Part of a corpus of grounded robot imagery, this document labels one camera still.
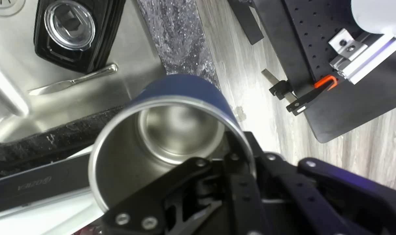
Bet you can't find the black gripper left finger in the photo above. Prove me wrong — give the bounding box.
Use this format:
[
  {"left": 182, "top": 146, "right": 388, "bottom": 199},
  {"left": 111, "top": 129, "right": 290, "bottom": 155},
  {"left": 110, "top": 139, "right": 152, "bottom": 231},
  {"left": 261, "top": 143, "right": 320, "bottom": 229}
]
[{"left": 102, "top": 148, "right": 268, "bottom": 235}]

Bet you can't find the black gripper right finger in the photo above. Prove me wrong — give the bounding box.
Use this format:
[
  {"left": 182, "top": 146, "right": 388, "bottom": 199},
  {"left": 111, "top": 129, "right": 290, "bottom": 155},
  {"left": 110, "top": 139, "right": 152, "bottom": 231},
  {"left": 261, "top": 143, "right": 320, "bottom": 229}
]
[{"left": 244, "top": 131, "right": 396, "bottom": 235}]

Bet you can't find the blue steel mug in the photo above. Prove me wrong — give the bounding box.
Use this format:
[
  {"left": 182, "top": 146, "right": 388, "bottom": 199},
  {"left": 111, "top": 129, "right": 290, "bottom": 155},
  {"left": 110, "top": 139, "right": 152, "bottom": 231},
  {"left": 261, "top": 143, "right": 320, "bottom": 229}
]
[{"left": 88, "top": 73, "right": 258, "bottom": 214}]

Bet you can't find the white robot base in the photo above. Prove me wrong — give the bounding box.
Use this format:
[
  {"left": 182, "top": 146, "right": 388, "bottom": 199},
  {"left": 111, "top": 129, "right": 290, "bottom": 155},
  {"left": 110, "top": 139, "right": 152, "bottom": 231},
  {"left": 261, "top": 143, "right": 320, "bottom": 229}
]
[{"left": 349, "top": 0, "right": 396, "bottom": 36}]

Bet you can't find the stainless steel sink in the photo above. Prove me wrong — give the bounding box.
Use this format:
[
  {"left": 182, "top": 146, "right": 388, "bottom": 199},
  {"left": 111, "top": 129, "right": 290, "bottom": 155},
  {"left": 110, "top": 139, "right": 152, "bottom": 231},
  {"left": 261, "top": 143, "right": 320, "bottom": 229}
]
[{"left": 0, "top": 0, "right": 163, "bottom": 144}]

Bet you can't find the black perforated mounting board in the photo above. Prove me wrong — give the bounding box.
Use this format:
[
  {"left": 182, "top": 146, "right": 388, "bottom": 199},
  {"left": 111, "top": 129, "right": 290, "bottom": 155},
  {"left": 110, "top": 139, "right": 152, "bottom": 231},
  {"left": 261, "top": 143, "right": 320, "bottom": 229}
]
[{"left": 254, "top": 0, "right": 396, "bottom": 144}]

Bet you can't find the orange black clamp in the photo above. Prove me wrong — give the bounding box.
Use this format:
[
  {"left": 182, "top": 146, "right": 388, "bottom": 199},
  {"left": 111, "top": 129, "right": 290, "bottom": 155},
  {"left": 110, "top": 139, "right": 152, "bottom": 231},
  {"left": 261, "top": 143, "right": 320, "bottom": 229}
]
[{"left": 268, "top": 73, "right": 340, "bottom": 116}]

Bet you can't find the white cutting board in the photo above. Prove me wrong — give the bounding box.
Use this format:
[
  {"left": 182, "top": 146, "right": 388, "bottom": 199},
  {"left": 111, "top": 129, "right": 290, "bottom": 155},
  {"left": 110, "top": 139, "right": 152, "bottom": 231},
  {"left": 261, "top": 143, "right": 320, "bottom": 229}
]
[{"left": 0, "top": 190, "right": 103, "bottom": 235}]

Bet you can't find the aluminium mounting bracket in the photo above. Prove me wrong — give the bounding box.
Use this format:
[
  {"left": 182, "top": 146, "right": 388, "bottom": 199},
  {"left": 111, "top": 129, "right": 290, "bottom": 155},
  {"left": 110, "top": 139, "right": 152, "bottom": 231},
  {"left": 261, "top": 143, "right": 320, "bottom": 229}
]
[{"left": 327, "top": 27, "right": 396, "bottom": 86}]

